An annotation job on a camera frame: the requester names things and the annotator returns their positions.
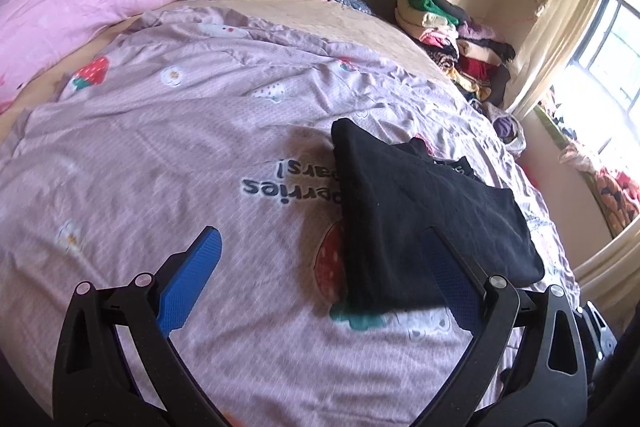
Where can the blue patterned cloth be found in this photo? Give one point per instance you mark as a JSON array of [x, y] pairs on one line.
[[350, 2]]

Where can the beige bedsheet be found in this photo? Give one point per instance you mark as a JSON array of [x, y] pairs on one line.
[[375, 37]]

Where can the pink crumpled cloth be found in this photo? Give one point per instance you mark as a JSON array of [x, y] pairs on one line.
[[585, 154]]

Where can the lilac strawberry print duvet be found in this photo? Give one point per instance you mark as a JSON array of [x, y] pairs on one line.
[[200, 132]]

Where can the plastic bag of clothes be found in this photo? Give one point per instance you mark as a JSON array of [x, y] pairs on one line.
[[507, 127]]

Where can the black framed window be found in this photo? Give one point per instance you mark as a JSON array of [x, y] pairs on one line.
[[615, 37]]

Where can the pink quilt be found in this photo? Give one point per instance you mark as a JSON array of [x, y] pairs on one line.
[[65, 7]]

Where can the pile of folded clothes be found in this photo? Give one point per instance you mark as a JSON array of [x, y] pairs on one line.
[[450, 42]]

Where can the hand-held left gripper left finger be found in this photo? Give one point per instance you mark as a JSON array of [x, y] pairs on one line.
[[192, 272]]

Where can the cream curtain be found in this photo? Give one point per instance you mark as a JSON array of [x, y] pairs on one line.
[[560, 32]]

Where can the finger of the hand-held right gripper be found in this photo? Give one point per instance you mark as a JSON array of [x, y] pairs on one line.
[[597, 332]]

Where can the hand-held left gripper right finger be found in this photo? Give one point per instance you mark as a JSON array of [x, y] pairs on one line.
[[455, 287]]

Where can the black garment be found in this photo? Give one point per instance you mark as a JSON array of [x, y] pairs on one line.
[[400, 207]]

